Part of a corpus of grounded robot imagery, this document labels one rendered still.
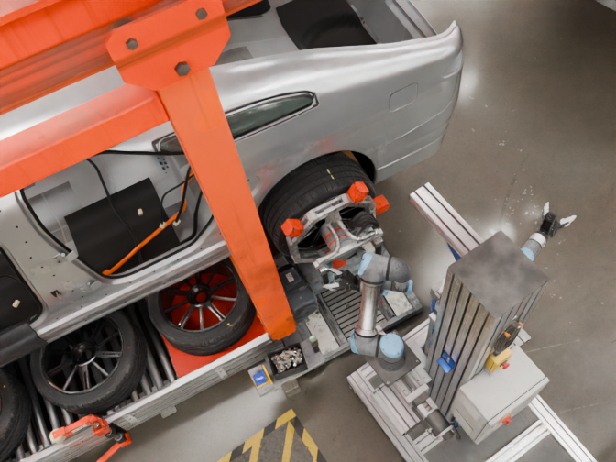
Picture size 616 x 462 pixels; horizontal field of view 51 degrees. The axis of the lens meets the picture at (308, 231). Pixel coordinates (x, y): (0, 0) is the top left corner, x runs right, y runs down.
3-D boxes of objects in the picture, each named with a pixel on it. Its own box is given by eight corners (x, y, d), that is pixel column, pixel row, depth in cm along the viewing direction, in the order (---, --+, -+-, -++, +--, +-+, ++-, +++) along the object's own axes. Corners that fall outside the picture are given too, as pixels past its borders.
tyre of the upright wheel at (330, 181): (378, 158, 394) (300, 148, 347) (398, 187, 383) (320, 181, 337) (316, 228, 430) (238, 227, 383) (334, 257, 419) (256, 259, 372)
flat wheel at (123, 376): (92, 438, 391) (75, 431, 370) (25, 370, 415) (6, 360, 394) (169, 354, 411) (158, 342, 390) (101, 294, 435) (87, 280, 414)
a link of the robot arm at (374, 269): (377, 362, 324) (390, 261, 305) (347, 357, 327) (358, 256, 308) (379, 350, 335) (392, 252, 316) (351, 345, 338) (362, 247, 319)
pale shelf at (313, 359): (313, 337, 391) (312, 336, 389) (325, 362, 384) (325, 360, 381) (248, 371, 385) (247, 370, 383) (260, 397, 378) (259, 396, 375)
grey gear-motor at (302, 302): (294, 268, 451) (289, 246, 420) (323, 318, 432) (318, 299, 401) (271, 280, 449) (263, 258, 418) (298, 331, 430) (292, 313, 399)
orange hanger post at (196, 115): (287, 307, 391) (175, -22, 175) (299, 329, 384) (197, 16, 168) (259, 322, 389) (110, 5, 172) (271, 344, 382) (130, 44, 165)
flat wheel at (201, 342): (213, 242, 445) (204, 226, 424) (278, 305, 419) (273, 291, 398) (137, 308, 428) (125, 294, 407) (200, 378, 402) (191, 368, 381)
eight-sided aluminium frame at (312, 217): (370, 226, 405) (369, 180, 357) (376, 235, 402) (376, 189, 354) (292, 266, 397) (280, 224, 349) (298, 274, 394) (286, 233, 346)
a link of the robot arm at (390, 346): (401, 365, 328) (401, 357, 316) (375, 360, 331) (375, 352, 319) (405, 342, 334) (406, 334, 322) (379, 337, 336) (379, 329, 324)
